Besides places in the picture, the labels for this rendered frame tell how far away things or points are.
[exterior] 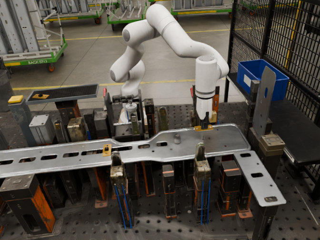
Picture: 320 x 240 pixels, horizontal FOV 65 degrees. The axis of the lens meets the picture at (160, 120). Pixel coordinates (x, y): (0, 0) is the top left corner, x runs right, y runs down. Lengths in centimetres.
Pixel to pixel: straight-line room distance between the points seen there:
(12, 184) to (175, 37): 89
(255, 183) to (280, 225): 34
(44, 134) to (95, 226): 51
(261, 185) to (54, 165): 89
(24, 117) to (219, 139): 106
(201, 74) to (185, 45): 15
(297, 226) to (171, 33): 103
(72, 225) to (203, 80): 92
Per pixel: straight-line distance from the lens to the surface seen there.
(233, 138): 127
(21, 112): 157
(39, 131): 138
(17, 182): 121
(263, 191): 106
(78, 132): 133
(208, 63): 100
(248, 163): 115
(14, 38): 562
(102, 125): 134
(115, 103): 128
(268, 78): 116
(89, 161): 121
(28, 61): 522
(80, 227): 137
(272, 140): 120
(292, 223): 139
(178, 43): 109
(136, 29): 129
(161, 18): 116
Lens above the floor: 178
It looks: 34 degrees down
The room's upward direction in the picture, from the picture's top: 5 degrees counter-clockwise
